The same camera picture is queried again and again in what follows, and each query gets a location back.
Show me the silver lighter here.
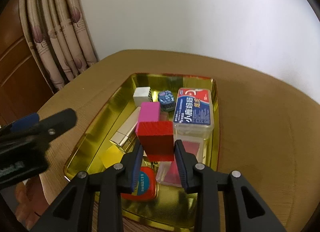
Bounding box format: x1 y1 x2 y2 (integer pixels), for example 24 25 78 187
110 106 140 152

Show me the clear box with red insert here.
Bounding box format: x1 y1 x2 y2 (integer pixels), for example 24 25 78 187
156 139 203 193

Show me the white cube with black stripes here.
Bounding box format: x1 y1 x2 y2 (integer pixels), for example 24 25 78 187
133 87 153 107

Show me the small red block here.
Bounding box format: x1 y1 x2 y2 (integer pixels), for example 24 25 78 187
137 121 174 162

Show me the pink rectangular block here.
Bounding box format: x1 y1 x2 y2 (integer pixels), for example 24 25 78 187
136 102 161 133

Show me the blue patterned round cap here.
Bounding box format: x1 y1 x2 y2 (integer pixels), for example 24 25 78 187
158 90 176 112

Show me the yellow striped cube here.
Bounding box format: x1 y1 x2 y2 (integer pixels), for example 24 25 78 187
101 145 125 169

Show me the person's left hand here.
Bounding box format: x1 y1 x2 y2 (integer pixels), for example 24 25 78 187
15 176 49 230

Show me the brown wooden door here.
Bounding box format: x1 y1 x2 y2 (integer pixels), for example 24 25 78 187
0 0 53 125

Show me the gold and red toffee tin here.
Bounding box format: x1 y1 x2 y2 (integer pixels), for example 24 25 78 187
63 72 221 232

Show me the beige floral curtain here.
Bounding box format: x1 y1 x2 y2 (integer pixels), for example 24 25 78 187
19 0 98 90

